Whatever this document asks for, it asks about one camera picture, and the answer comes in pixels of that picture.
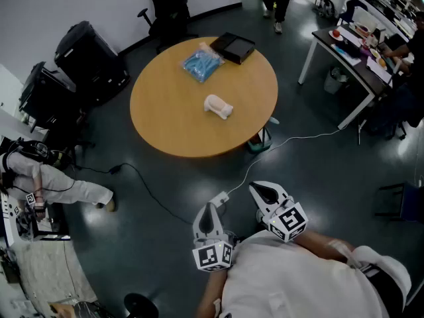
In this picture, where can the person's left forearm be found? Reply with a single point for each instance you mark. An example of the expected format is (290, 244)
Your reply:
(210, 293)

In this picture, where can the black office chair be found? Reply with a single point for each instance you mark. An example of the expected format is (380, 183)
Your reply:
(167, 12)

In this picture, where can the black side chair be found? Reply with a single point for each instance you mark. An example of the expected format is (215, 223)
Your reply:
(399, 200)

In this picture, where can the white-legged dark desk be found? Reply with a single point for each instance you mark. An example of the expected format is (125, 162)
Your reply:
(356, 70)

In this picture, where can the person's white shirt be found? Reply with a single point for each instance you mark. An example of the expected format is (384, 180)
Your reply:
(291, 283)

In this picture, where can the black chair with backpack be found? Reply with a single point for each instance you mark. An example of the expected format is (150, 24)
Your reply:
(324, 2)

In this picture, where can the blue items in clear bag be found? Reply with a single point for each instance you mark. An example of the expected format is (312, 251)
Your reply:
(200, 64)

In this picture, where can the large black suitcase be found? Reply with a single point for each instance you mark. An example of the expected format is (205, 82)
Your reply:
(91, 61)

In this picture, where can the black round stool base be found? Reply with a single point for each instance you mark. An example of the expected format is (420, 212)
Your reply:
(140, 306)

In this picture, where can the black equipment case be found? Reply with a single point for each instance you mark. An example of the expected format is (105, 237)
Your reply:
(46, 98)

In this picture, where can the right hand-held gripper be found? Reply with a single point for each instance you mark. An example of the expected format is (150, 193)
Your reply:
(288, 222)

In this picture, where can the black flat box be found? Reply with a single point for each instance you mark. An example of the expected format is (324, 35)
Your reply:
(233, 47)

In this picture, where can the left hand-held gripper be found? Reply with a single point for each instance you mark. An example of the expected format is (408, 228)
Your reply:
(212, 257)

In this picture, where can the red apple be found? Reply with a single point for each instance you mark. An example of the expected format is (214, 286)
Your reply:
(336, 33)

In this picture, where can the white power strip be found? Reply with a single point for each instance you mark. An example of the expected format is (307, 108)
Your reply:
(220, 198)

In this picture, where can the person's right forearm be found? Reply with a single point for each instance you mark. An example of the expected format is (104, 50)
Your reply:
(318, 245)

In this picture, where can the grey waste bin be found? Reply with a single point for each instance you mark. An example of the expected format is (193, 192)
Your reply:
(334, 81)

